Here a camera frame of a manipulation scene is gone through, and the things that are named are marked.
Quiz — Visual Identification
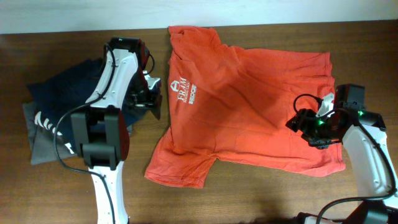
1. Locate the folded navy blue t-shirt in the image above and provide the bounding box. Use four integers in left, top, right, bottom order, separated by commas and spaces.
27, 57, 151, 155

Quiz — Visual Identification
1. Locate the folded grey t-shirt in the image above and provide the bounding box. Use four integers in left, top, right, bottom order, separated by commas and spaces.
22, 101, 76, 165

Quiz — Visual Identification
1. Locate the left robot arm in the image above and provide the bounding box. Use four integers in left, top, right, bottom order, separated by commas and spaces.
70, 37, 162, 223

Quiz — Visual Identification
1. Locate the right black cable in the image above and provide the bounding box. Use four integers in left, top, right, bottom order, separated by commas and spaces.
292, 93, 398, 224

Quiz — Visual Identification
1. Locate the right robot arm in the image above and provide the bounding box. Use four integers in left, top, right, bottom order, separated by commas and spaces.
286, 106, 397, 224

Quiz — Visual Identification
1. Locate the black cable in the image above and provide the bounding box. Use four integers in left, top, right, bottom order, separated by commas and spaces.
292, 93, 398, 224
53, 43, 155, 224

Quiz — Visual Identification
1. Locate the red orange t-shirt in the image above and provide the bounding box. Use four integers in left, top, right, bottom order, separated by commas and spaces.
145, 26, 345, 189

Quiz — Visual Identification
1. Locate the left black cable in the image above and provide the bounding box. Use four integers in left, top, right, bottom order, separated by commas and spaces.
53, 43, 155, 224

